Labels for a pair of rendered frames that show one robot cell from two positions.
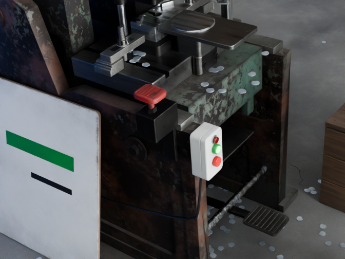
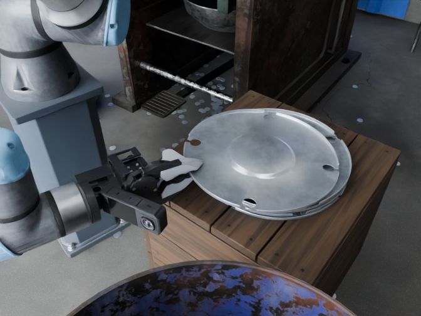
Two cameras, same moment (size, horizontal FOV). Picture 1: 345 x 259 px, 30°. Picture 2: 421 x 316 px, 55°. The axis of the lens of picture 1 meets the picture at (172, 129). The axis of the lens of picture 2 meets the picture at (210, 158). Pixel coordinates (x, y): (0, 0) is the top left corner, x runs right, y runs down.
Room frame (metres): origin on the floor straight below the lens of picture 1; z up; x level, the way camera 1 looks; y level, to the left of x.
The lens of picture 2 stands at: (1.60, -1.36, 0.90)
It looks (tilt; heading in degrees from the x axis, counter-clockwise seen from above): 42 degrees down; 87
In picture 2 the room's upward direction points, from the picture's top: straight up
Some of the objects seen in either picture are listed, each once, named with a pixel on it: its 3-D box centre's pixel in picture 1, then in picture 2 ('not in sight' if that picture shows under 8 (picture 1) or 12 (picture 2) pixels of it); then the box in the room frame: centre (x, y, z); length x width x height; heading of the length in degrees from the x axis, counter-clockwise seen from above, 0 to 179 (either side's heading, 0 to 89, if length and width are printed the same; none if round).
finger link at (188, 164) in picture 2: not in sight; (175, 159); (1.56, -0.83, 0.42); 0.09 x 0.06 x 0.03; 30
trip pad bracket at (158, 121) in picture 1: (159, 135); not in sight; (1.35, 0.04, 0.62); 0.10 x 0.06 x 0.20; 141
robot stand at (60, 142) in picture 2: not in sight; (68, 161); (1.29, -0.61, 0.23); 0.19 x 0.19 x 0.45; 35
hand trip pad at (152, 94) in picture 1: (151, 104); not in sight; (1.34, 0.05, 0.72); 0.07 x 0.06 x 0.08; 51
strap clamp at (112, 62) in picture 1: (120, 44); not in sight; (1.61, 0.12, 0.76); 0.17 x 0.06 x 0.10; 141
